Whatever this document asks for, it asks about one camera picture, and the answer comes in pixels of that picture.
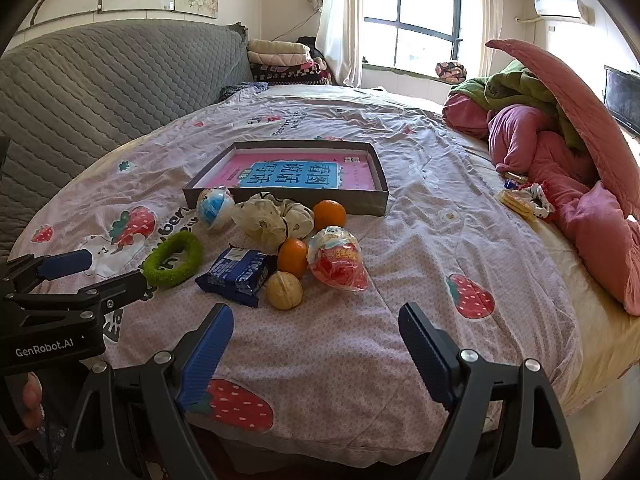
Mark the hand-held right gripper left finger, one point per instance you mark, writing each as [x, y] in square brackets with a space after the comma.
[207, 355]

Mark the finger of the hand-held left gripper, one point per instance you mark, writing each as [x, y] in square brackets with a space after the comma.
[120, 285]
[65, 262]

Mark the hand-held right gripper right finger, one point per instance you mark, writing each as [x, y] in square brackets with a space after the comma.
[425, 345]

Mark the blue cookie packet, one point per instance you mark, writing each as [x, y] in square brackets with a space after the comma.
[235, 275]

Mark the brown walnut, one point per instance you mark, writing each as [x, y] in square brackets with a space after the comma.
[284, 290]

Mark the blue white toy ball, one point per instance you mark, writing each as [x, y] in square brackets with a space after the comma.
[214, 207]

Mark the red snack bag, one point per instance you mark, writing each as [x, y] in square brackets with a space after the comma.
[335, 260]

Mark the orange tangerine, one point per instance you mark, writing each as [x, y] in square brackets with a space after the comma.
[330, 215]
[292, 257]

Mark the cream patterned scrunchie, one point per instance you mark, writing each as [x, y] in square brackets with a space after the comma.
[265, 220]

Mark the grey shallow cardboard box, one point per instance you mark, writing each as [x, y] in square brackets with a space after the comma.
[365, 202]

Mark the person's left hand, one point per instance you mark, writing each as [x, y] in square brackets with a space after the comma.
[31, 400]

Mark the yellow bed sheet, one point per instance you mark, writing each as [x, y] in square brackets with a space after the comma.
[600, 340]

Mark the grey quilted headboard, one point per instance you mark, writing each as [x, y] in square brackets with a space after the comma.
[100, 90]

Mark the strawberry print bed sheet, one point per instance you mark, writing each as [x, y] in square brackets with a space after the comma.
[425, 160]

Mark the snack wrappers near bedding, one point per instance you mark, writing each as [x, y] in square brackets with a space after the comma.
[541, 197]

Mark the small yellow snack wrapper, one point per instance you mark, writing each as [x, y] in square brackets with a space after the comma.
[514, 176]

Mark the green blanket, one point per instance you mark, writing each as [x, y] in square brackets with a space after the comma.
[520, 85]

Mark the stack of folded blankets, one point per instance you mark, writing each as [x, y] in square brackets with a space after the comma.
[280, 57]

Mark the pink quilt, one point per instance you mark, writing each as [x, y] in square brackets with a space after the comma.
[565, 90]

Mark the black television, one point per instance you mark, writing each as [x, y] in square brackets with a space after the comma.
[622, 95]

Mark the cream curtain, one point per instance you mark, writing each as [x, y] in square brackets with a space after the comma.
[345, 20]
[487, 20]

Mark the dark framed window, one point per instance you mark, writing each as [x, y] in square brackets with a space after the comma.
[398, 10]

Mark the white air conditioner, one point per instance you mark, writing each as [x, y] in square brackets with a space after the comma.
[560, 7]

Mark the white wall-mounted fan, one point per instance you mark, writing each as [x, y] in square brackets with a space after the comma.
[315, 0]

